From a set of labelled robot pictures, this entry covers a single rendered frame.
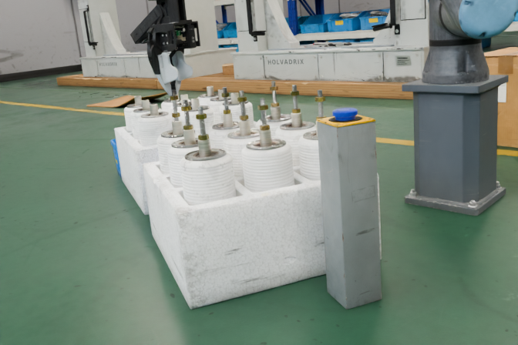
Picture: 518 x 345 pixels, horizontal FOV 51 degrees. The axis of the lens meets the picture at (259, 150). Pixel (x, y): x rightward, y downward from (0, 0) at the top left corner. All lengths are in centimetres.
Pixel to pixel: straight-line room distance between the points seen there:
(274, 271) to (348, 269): 16
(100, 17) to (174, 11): 436
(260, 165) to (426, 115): 51
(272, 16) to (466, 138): 263
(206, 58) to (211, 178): 347
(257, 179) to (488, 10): 57
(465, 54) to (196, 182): 70
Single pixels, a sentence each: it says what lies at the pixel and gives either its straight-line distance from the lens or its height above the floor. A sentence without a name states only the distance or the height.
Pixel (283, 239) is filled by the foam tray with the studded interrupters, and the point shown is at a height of 9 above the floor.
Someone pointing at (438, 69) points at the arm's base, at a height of 33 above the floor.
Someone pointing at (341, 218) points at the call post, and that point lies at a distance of 88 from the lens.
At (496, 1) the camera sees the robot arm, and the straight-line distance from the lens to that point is 119.
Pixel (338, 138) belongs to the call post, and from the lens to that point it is 84.
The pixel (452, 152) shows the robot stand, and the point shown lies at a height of 14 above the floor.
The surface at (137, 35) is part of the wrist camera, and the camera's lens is 122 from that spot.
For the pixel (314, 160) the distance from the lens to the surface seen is 103.
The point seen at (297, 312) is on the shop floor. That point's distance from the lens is 95.
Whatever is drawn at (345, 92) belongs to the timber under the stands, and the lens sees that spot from 318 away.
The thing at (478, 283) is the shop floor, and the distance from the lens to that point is 105.
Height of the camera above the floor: 48
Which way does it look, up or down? 14 degrees down
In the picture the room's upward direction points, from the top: 5 degrees counter-clockwise
